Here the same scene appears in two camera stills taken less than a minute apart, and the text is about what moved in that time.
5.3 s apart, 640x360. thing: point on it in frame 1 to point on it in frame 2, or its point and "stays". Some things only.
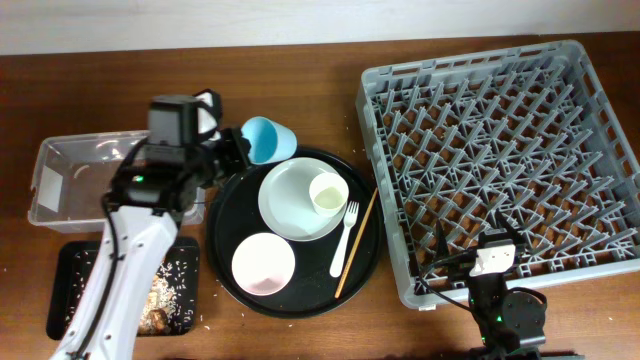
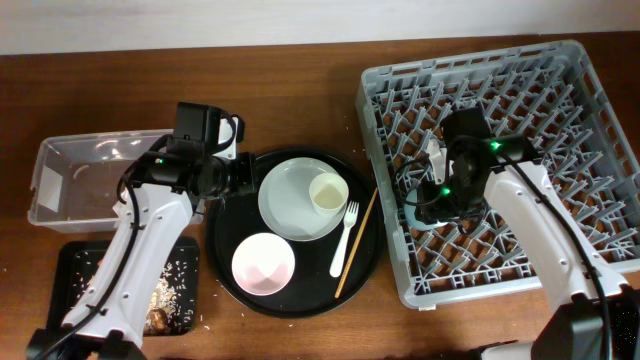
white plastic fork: [350, 218] stays
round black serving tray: [295, 239] stays
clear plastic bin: [74, 172] stays
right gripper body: [468, 264] to [459, 202]
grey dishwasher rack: [524, 133] stays
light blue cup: [270, 142] to [410, 213]
